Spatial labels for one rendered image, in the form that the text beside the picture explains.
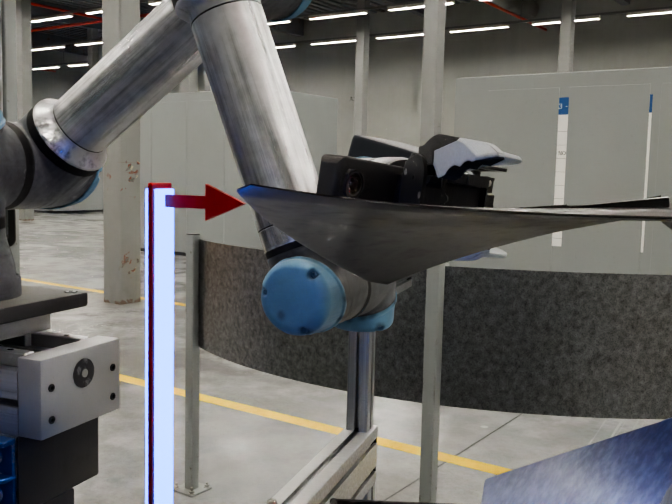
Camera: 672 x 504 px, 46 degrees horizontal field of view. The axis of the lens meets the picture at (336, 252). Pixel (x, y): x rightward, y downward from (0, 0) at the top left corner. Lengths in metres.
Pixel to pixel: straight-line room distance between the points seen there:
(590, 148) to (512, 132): 0.67
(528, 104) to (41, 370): 6.12
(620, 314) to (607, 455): 1.81
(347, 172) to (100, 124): 0.46
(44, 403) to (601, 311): 1.65
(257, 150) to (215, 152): 9.98
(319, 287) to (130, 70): 0.42
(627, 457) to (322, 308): 0.35
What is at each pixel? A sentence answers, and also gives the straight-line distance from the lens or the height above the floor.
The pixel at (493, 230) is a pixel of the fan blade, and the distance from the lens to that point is 0.50.
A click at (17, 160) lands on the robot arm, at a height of 1.21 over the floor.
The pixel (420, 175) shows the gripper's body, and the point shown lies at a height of 1.20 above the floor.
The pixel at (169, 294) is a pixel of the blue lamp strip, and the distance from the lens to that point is 0.55.
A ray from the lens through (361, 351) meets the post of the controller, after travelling 1.05.
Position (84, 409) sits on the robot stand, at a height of 0.92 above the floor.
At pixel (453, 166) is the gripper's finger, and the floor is 1.21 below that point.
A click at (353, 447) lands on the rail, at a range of 1.02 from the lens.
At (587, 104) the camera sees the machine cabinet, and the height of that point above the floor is 1.79.
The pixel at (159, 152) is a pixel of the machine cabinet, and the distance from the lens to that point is 11.51.
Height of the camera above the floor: 1.20
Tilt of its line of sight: 6 degrees down
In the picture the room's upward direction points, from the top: 1 degrees clockwise
